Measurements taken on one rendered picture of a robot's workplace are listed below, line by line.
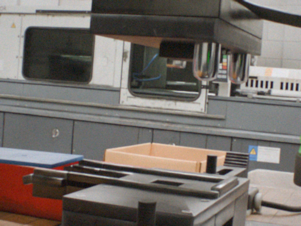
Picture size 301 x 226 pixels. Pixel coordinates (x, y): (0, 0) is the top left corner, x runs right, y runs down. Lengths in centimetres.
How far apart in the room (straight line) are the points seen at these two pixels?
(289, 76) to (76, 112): 192
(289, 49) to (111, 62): 227
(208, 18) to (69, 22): 539
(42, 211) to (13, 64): 541
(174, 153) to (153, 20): 295
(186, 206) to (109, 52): 516
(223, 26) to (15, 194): 40
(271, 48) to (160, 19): 666
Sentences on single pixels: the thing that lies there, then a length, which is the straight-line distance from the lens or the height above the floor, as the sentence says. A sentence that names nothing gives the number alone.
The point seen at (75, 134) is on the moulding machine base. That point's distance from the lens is 572.
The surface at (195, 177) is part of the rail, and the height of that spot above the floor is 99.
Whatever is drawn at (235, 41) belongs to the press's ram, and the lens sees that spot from 50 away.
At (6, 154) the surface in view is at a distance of 62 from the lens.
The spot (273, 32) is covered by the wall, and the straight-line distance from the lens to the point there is 711.
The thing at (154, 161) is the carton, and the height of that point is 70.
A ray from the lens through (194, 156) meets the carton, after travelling 336.
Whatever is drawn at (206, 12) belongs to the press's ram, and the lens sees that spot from 44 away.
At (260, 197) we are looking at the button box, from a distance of 88.
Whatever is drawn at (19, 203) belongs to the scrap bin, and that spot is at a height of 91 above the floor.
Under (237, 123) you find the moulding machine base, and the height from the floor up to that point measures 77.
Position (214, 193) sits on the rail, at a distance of 49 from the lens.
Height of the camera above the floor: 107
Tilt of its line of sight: 3 degrees down
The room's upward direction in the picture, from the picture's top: 4 degrees clockwise
